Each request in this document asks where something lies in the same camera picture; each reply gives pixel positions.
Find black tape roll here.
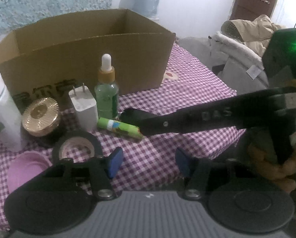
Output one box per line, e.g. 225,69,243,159
52,130,103,164

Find green glue stick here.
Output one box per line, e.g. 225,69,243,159
97,118,144,139

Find white power adapter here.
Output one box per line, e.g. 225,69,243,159
68,83,99,132

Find green dropper bottle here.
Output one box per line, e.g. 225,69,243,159
94,54,119,119

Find gold lid jar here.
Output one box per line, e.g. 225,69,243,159
21,97,61,137

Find pink round lid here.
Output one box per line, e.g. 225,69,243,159
7,151,52,193

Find white cylindrical bottle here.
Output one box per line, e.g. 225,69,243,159
0,73,25,152

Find person's right hand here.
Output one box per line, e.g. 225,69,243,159
247,126,296,194

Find beige jacket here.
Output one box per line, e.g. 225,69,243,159
228,14,285,57

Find purple checkered tablecloth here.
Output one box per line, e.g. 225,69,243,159
0,45,243,230

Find brown cardboard box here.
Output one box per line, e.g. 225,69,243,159
0,9,175,107

